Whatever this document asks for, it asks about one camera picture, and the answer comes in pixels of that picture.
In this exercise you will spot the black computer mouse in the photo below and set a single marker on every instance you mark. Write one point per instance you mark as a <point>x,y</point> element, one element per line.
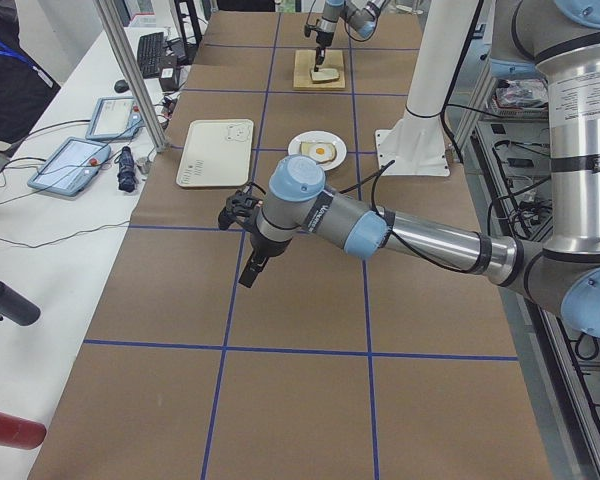
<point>121,86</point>

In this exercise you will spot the bamboo cutting board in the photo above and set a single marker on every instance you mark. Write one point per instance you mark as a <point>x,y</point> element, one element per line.
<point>304,62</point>

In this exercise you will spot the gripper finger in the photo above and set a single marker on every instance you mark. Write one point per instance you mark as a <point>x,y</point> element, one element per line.
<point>320,53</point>
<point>253,267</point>

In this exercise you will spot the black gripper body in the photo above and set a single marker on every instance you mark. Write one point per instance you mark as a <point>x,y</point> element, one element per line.
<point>264,247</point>
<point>323,38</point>

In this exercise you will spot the far blue teach pendant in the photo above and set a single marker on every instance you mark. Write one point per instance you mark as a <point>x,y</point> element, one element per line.
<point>114,119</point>

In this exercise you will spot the black water bottle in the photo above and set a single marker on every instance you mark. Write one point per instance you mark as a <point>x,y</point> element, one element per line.
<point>16,307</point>

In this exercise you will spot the white round plate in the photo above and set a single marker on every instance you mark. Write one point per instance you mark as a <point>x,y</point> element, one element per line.
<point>320,136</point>

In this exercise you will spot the near blue teach pendant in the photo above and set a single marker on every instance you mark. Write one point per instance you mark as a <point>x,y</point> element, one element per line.
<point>70,168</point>

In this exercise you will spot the fried egg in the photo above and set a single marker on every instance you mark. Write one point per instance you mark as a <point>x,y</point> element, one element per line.
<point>320,152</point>

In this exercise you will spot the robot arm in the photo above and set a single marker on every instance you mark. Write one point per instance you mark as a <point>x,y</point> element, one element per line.
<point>560,40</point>
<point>363,20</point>

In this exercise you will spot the blue teach pendant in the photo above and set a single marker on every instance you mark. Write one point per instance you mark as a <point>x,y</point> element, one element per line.
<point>114,119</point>
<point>70,168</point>

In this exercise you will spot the cream bear serving tray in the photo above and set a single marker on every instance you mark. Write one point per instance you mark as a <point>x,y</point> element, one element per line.
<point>216,153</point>

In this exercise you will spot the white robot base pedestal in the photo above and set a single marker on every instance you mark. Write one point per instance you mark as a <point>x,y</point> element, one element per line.
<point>415,145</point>

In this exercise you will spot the aluminium frame post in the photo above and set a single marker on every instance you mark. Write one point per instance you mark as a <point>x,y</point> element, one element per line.
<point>126,60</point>

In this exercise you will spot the black keyboard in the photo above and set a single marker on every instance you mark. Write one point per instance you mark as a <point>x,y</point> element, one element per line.
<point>149,54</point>

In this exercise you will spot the bread slice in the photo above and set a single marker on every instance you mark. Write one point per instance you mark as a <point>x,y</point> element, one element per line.
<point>324,75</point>
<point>305,146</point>

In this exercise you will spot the red water bottle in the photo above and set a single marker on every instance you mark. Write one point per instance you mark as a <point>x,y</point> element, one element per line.
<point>20,433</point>

